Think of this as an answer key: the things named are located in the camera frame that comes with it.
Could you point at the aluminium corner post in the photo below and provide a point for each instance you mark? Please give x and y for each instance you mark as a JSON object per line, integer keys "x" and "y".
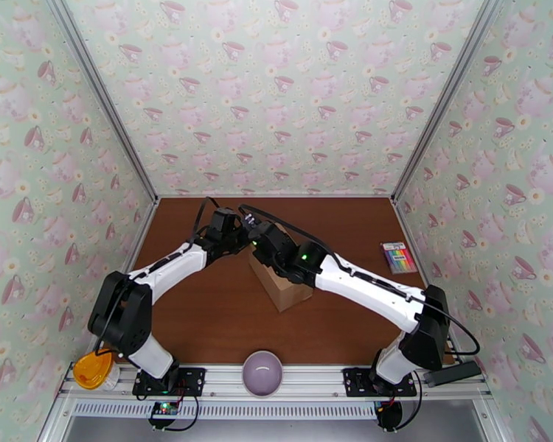
{"x": 103, "y": 93}
{"x": 447, "y": 93}

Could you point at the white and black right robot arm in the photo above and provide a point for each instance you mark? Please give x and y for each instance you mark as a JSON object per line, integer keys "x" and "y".
{"x": 373, "y": 290}

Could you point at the aluminium back bottom rail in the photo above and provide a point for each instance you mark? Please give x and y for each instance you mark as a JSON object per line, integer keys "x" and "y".
{"x": 189, "y": 196}

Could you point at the brown cardboard express box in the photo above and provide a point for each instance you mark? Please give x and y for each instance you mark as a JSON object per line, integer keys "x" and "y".
{"x": 290, "y": 293}

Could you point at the white jar with orange lid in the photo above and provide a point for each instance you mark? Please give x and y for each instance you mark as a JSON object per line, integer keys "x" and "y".
{"x": 94, "y": 370}

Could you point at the black rectangular power adapter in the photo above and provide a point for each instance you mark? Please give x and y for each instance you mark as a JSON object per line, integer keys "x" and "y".
{"x": 451, "y": 374}

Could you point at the small green circuit board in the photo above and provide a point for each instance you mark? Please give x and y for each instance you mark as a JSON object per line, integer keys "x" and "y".
{"x": 163, "y": 408}

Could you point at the aluminium front frame rail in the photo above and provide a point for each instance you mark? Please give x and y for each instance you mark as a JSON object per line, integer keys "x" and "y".
{"x": 313, "y": 381}

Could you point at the purple bowl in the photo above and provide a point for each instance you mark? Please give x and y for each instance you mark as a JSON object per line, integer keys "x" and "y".
{"x": 262, "y": 374}

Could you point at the pack of coloured markers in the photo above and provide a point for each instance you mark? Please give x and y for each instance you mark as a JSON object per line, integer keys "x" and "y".
{"x": 398, "y": 259}

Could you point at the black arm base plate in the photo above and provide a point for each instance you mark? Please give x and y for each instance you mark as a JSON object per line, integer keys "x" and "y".
{"x": 355, "y": 383}
{"x": 193, "y": 381}

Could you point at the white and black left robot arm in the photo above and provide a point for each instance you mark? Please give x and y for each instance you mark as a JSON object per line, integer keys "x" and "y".
{"x": 175, "y": 265}

